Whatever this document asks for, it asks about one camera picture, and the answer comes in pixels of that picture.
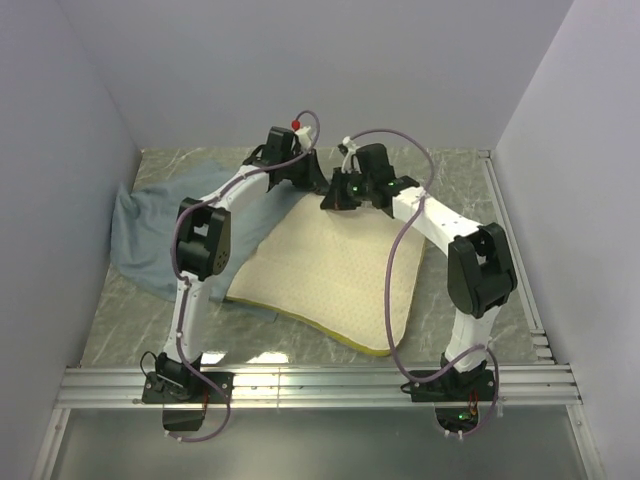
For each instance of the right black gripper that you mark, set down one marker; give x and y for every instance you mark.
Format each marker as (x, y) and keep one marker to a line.
(336, 199)

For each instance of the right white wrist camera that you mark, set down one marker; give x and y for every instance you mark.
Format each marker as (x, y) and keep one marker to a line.
(348, 149)

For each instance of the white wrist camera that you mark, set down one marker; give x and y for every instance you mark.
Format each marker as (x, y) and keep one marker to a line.
(348, 149)
(305, 135)

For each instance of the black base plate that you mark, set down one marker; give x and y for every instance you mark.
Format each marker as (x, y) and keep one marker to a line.
(476, 385)
(164, 392)

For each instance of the cream pillow yellow edge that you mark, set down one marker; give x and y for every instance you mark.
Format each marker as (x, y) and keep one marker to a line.
(334, 271)

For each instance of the aluminium front rail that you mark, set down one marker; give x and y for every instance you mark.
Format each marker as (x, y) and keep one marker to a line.
(291, 387)

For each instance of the left black controller box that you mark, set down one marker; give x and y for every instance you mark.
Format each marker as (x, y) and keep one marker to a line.
(183, 419)

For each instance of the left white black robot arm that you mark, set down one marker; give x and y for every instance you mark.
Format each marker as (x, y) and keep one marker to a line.
(201, 244)

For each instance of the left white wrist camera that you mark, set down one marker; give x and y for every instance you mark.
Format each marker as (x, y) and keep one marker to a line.
(305, 135)

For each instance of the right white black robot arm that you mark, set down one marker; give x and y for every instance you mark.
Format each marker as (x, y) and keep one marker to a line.
(480, 270)

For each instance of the blue fabric pillowcase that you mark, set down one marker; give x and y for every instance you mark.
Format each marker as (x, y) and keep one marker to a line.
(143, 223)

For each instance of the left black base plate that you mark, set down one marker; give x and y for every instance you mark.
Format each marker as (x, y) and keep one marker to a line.
(164, 392)

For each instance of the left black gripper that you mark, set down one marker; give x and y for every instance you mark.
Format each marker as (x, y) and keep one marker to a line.
(315, 178)

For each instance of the right controller board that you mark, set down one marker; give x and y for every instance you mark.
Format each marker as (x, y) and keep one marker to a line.
(458, 419)

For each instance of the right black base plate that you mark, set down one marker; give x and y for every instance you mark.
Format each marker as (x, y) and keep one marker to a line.
(476, 385)

